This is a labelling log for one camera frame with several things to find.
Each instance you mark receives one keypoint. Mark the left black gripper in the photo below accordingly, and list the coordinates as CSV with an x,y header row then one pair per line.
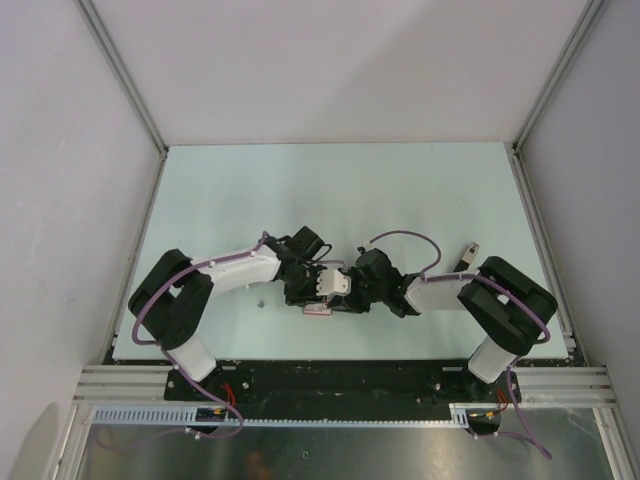
x,y
295,299

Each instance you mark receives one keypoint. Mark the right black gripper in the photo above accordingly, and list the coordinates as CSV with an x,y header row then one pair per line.
x,y
350,302

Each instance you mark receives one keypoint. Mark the red staple box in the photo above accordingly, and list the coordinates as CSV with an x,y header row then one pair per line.
x,y
319,309

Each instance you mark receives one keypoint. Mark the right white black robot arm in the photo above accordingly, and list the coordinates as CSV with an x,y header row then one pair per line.
x,y
512,310

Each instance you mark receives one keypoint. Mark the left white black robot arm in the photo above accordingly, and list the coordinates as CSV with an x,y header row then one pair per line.
x,y
169,303

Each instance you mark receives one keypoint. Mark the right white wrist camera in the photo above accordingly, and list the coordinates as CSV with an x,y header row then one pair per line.
x,y
366,246

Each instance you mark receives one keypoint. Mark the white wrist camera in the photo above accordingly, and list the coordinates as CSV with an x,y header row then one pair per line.
x,y
332,282
366,246

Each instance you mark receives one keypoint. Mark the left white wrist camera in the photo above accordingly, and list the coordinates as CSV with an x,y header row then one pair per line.
x,y
332,282

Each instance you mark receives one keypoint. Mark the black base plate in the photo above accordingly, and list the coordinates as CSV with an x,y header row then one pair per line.
x,y
344,391

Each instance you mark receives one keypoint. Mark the right aluminium frame post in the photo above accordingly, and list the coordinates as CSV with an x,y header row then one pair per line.
x,y
577,40

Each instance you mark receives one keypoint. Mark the aluminium frame post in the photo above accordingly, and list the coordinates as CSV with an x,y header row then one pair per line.
x,y
577,40
108,48

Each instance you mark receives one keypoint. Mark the left aluminium frame post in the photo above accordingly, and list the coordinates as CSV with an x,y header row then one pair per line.
x,y
108,48

